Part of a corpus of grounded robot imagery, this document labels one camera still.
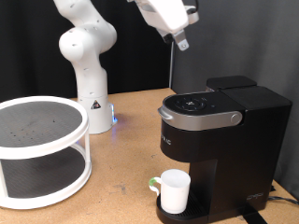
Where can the black tape strip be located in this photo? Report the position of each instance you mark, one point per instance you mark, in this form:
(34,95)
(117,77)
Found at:
(253,217)

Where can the gray backdrop curtain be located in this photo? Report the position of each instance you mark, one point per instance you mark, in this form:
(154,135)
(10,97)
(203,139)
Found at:
(280,46)

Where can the black Keurig coffee machine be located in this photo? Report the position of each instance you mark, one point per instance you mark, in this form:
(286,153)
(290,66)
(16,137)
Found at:
(233,146)

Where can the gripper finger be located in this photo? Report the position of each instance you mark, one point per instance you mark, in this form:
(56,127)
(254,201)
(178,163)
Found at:
(182,40)
(167,38)

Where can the black backdrop curtain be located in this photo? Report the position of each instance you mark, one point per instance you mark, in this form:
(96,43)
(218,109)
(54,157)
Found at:
(25,62)

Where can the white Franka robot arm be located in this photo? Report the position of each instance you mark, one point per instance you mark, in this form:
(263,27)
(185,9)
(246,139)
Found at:
(90,77)

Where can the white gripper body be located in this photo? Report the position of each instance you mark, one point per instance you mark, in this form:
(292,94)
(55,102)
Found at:
(168,14)

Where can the white two-tier turntable shelf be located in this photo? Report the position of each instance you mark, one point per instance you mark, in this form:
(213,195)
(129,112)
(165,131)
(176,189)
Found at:
(43,151)

